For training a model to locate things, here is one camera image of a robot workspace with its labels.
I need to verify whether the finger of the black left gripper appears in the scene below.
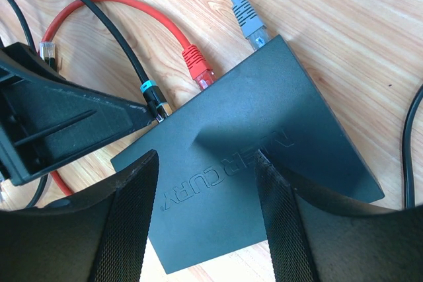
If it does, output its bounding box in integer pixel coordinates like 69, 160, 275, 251
1, 42, 153, 186

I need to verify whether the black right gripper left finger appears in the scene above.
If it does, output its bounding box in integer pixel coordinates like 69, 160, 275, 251
1, 150, 159, 281

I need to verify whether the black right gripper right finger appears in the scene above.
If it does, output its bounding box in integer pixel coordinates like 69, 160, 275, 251
254, 152, 422, 281

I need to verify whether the black network switch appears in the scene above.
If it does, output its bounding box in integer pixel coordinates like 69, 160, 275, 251
112, 36, 384, 273

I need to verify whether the black braided ethernet cable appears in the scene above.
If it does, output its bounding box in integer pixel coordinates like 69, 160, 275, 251
0, 0, 173, 210

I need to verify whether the red ethernet cable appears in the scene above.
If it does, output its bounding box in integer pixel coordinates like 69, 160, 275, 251
41, 0, 218, 197

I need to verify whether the grey ethernet cable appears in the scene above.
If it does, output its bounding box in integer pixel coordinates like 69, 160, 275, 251
210, 0, 271, 52

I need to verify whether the black power adapter cable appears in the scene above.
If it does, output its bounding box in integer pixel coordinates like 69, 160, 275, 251
402, 85, 423, 209

